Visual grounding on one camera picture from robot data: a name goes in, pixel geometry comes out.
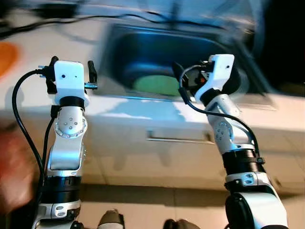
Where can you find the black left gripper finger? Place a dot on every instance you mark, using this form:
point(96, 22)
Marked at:
point(92, 71)
point(54, 60)

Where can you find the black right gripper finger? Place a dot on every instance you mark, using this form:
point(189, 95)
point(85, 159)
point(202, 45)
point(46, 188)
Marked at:
point(177, 70)

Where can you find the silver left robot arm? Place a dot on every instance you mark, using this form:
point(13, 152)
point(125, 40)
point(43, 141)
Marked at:
point(66, 152)

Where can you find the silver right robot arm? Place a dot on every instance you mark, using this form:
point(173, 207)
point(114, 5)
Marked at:
point(238, 138)

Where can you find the green plate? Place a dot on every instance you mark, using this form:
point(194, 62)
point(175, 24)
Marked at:
point(157, 86)

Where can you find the stainless steel sink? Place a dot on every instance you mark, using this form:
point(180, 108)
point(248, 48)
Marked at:
point(143, 52)

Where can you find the orange plate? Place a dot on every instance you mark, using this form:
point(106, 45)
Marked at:
point(7, 59)

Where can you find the black power strip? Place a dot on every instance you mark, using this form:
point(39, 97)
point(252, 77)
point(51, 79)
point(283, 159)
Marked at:
point(57, 10)

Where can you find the red plastic bag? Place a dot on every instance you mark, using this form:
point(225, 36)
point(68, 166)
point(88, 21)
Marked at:
point(16, 167)

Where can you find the white drawer front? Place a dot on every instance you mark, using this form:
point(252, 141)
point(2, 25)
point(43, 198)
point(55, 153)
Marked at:
point(143, 162)

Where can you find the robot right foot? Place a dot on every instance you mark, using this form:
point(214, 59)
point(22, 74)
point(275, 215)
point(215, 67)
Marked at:
point(183, 224)

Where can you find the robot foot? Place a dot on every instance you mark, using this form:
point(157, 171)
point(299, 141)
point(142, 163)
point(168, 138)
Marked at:
point(112, 219)
point(183, 224)

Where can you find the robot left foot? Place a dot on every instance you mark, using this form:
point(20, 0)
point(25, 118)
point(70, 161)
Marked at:
point(112, 219)

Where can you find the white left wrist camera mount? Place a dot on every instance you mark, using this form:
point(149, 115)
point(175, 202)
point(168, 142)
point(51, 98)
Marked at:
point(69, 78)

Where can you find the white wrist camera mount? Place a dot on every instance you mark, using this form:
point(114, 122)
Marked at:
point(220, 71)
point(69, 78)

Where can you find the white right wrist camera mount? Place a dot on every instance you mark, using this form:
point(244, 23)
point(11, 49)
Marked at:
point(220, 71)

